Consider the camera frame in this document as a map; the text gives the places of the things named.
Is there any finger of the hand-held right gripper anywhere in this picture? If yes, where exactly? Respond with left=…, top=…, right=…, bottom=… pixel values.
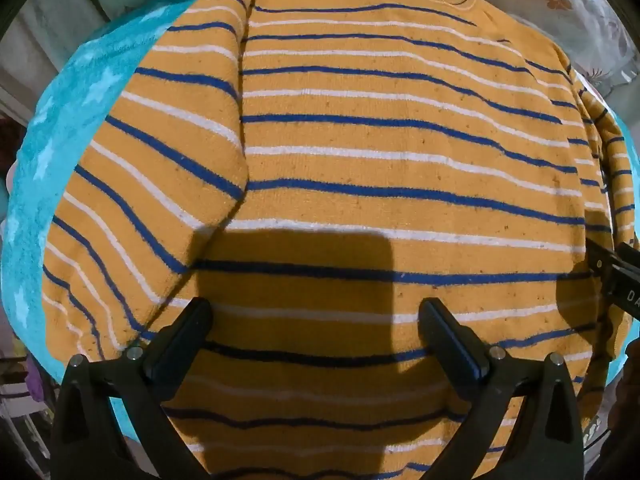
left=584, top=237, right=612, bottom=282

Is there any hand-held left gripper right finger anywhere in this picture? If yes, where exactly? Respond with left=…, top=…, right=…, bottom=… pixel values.
left=418, top=297, right=586, bottom=480

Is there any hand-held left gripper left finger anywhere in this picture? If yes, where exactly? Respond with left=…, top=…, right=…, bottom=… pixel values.
left=50, top=297, right=215, bottom=480

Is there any orange striped sweater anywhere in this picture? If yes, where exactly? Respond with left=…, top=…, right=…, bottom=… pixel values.
left=42, top=0, right=637, bottom=480

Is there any teal star-print blanket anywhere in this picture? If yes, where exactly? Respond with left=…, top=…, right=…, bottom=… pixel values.
left=1, top=0, right=231, bottom=480

